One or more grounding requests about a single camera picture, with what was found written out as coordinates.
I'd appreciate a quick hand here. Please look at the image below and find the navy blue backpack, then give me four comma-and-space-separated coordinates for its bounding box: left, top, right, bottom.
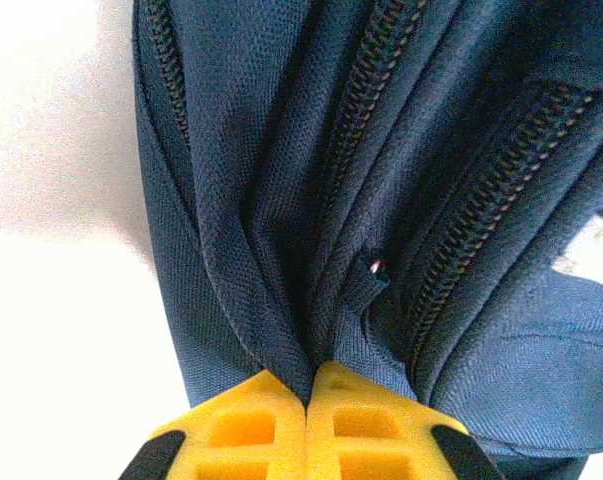
130, 0, 603, 480

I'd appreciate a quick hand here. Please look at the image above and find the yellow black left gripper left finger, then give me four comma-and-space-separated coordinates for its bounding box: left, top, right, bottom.
115, 368, 307, 480

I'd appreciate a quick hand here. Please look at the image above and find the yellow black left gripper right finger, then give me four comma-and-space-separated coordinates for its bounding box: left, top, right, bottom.
305, 360, 507, 480

